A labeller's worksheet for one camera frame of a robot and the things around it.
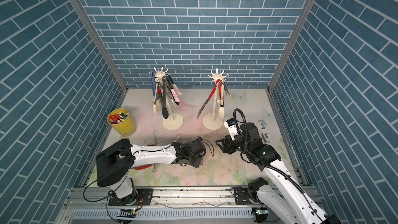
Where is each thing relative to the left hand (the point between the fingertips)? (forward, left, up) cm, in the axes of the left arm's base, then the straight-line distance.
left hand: (201, 163), depth 84 cm
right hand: (+5, -10, +18) cm, 21 cm away
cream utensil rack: (+27, +22, -1) cm, 35 cm away
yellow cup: (+17, +43, +9) cm, 47 cm away
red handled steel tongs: (+24, +21, +31) cm, 45 cm away
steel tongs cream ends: (+19, -10, +23) cm, 31 cm away
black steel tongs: (+25, +18, +33) cm, 45 cm away
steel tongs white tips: (+14, +28, +1) cm, 32 cm away
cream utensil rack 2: (+28, -6, +1) cm, 28 cm away
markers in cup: (+22, +50, +11) cm, 56 cm away
